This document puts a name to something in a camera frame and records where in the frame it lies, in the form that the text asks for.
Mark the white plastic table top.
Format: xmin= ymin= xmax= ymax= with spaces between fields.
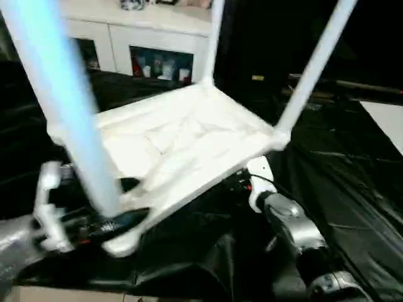
xmin=47 ymin=80 xmax=292 ymax=257

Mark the white plastic table leg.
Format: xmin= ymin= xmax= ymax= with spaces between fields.
xmin=203 ymin=0 xmax=226 ymax=87
xmin=0 ymin=0 xmax=122 ymax=220
xmin=275 ymin=0 xmax=360 ymax=136

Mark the black plastic mat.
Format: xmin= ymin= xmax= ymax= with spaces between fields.
xmin=0 ymin=59 xmax=403 ymax=302

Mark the white printed carton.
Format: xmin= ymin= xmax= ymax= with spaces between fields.
xmin=160 ymin=58 xmax=176 ymax=80

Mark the tall black cabinet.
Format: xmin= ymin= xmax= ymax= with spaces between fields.
xmin=220 ymin=0 xmax=303 ymax=92

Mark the white cabinet with glass doors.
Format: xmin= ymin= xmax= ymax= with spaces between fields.
xmin=59 ymin=0 xmax=212 ymax=84

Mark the black horizontal bar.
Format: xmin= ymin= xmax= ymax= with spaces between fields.
xmin=289 ymin=74 xmax=403 ymax=95

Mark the white flat board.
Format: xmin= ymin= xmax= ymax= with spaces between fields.
xmin=358 ymin=101 xmax=403 ymax=152

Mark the patterned mug on cabinet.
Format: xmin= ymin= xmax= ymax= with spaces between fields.
xmin=120 ymin=0 xmax=146 ymax=10

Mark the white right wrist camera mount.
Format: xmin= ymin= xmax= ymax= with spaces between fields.
xmin=245 ymin=155 xmax=278 ymax=215

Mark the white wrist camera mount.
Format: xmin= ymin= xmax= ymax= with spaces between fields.
xmin=245 ymin=155 xmax=278 ymax=215
xmin=33 ymin=160 xmax=76 ymax=254

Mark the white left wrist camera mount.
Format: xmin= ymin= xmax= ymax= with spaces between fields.
xmin=33 ymin=160 xmax=76 ymax=254

